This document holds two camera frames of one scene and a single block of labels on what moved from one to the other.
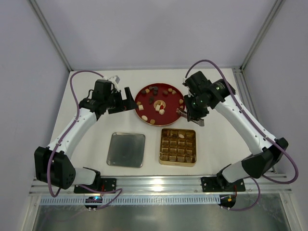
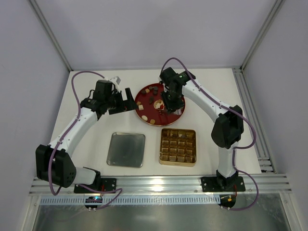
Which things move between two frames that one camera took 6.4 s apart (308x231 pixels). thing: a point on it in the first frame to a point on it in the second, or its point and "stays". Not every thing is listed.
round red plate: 158,103 stays
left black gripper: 121,103 stays
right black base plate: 215,184 stays
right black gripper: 195,115 to 173,102
